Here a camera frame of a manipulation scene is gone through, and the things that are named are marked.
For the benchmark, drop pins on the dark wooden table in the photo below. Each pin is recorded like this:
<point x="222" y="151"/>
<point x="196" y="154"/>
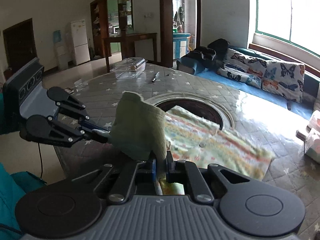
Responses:
<point x="127" y="42"/>

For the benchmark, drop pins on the white refrigerator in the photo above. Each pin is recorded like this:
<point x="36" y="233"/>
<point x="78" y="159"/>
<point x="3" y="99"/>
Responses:
<point x="77" y="42"/>

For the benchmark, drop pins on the pink tissue pack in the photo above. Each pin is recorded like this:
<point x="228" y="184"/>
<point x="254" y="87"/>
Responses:
<point x="314" y="121"/>
<point x="312" y="145"/>

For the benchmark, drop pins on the black clothes pile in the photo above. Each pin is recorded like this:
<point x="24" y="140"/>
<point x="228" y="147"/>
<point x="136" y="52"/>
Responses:
<point x="213" y="55"/>

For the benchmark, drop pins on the colourful patterned child shirt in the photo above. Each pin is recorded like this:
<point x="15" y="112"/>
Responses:
<point x="140" y="128"/>

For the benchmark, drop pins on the teal fabric chair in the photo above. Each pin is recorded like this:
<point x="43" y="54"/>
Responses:
<point x="13" y="187"/>

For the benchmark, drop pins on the butterfly pillow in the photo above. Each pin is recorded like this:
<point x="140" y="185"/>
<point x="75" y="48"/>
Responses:
<point x="243" y="68"/>
<point x="285" y="79"/>

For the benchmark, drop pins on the black pen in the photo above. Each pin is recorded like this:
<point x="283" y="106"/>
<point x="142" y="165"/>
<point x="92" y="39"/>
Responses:
<point x="155" y="77"/>

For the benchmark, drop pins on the butterfly pillow right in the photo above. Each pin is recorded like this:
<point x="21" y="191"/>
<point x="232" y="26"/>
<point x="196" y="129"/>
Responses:
<point x="285" y="79"/>

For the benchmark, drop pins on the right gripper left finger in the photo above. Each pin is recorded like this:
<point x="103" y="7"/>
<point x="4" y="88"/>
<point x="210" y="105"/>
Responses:
<point x="136" y="177"/>

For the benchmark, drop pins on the blue white cabinet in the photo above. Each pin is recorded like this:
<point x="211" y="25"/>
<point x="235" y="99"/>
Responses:
<point x="180" y="44"/>

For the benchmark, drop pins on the clear plastic box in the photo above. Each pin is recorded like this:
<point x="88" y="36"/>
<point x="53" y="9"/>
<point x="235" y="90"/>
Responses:
<point x="129" y="68"/>

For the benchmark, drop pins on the round black induction cooktop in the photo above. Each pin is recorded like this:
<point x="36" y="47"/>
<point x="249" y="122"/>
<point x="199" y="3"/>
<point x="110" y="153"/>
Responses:
<point x="207" y="110"/>

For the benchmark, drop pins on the pink tissue pack near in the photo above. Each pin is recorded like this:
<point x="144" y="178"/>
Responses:
<point x="312" y="145"/>

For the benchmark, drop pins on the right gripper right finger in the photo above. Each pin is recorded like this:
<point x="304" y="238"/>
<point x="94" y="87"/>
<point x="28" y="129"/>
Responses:
<point x="189" y="175"/>

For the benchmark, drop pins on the pink tissue pack far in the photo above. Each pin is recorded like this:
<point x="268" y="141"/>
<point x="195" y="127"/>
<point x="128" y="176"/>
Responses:
<point x="314" y="121"/>

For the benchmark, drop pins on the grey quilted star tablecloth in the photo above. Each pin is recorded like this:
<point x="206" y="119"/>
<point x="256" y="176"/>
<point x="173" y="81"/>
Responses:
<point x="264" y="123"/>

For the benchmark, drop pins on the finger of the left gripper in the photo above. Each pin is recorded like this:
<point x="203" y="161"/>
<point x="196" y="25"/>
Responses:
<point x="50" y="131"/>
<point x="70" y="106"/>

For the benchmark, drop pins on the blue sofa bed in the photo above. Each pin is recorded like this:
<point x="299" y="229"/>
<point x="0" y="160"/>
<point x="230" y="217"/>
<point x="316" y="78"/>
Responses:
<point x="191" y="65"/>

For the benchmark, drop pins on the butterfly pillow left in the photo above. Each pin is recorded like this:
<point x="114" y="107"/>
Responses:
<point x="243" y="68"/>

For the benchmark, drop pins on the green framed window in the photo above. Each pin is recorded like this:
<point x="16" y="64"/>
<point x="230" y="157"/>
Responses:
<point x="295" y="22"/>

